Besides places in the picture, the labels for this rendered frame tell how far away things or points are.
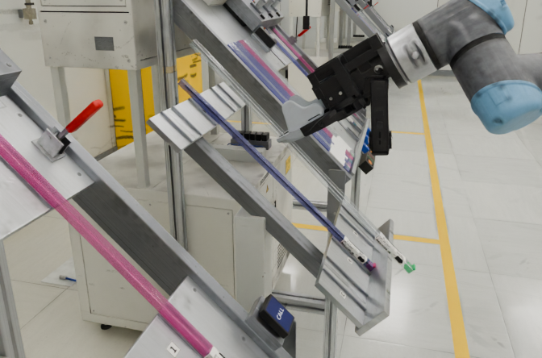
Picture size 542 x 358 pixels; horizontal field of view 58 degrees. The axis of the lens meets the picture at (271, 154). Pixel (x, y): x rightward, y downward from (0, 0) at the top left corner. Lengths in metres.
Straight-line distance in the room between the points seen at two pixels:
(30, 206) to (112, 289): 1.28
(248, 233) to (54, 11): 0.99
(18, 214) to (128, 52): 0.98
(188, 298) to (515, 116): 0.47
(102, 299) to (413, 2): 6.79
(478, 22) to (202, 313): 0.52
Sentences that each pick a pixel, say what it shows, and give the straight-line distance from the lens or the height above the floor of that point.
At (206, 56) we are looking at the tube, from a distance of 0.78.
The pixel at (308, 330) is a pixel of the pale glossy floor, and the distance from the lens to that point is 1.98.
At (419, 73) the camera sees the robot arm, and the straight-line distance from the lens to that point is 0.71.
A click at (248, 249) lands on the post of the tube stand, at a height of 0.75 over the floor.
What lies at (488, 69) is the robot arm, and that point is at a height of 1.13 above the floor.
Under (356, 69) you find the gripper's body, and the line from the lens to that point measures 0.72.
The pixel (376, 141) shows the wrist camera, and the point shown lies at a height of 1.02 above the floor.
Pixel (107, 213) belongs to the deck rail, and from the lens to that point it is 0.72.
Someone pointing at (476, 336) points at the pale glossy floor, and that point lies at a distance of 2.10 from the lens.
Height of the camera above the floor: 1.22
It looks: 18 degrees down
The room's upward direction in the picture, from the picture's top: straight up
